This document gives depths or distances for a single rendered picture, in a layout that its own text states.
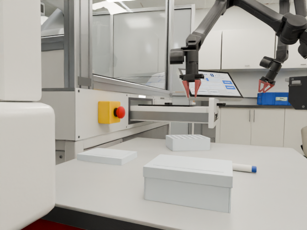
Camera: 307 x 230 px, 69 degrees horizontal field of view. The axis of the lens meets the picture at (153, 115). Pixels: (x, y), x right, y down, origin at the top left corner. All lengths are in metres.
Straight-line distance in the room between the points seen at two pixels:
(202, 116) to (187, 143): 0.18
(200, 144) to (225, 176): 0.41
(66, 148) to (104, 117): 0.14
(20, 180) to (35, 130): 0.04
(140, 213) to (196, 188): 0.08
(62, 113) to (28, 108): 0.47
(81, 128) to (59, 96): 0.10
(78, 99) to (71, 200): 0.34
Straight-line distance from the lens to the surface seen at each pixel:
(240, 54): 4.44
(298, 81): 1.28
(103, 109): 0.71
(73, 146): 0.67
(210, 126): 0.83
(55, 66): 0.69
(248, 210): 0.36
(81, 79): 0.66
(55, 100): 0.69
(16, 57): 0.23
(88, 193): 0.39
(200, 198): 0.34
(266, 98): 4.25
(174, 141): 0.69
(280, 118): 4.18
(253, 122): 4.08
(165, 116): 0.88
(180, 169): 0.33
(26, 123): 0.20
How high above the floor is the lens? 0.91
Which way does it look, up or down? 3 degrees down
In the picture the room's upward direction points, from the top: 1 degrees clockwise
